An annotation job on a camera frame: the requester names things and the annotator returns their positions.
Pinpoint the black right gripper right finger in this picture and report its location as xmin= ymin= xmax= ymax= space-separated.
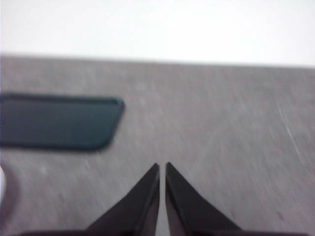
xmin=164 ymin=162 xmax=249 ymax=236

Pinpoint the black rectangular tray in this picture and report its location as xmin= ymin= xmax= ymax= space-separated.
xmin=0 ymin=92 xmax=125 ymax=152

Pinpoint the grey round plate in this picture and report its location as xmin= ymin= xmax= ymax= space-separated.
xmin=0 ymin=168 xmax=6 ymax=197

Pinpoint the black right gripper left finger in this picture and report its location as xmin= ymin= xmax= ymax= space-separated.
xmin=83 ymin=163 xmax=161 ymax=236

